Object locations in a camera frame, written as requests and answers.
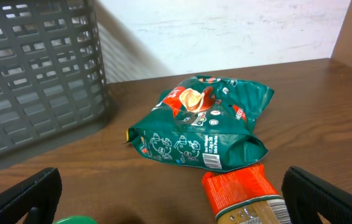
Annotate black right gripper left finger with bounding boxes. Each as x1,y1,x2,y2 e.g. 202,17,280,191
0,167,62,224

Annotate green Nescafe coffee bag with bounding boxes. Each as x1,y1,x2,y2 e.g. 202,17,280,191
126,75,274,172

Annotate orange spaghetti packet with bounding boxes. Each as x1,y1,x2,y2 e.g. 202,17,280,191
201,164,292,224

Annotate grey plastic basket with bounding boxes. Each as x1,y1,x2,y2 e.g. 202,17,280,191
0,0,109,170

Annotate green lid jar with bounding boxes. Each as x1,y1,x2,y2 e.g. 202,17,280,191
53,215,97,224

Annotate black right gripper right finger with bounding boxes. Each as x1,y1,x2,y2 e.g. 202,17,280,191
282,166,352,224

